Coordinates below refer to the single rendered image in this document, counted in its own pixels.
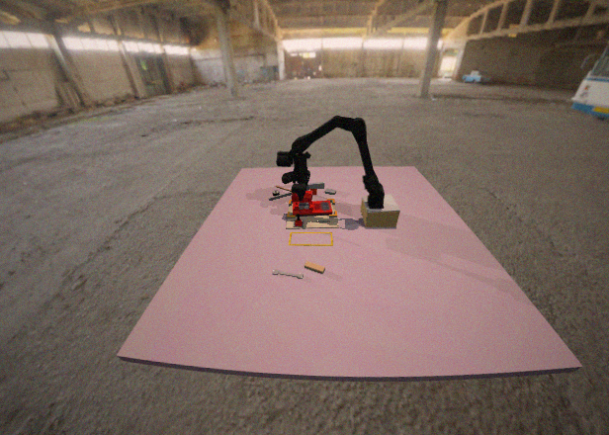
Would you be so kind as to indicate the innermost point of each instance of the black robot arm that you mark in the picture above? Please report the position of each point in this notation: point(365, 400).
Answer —
point(375, 199)

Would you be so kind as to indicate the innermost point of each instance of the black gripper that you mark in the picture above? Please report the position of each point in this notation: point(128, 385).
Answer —
point(302, 177)

